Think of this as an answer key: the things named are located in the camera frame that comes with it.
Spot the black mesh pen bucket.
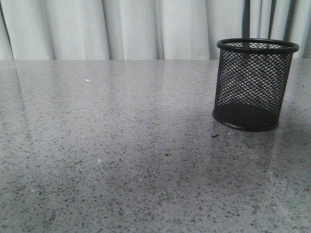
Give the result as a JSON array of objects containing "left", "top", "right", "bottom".
[{"left": 212, "top": 38, "right": 299, "bottom": 132}]

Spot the grey pleated curtain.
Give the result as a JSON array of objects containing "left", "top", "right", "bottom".
[{"left": 0, "top": 0, "right": 311, "bottom": 60}]

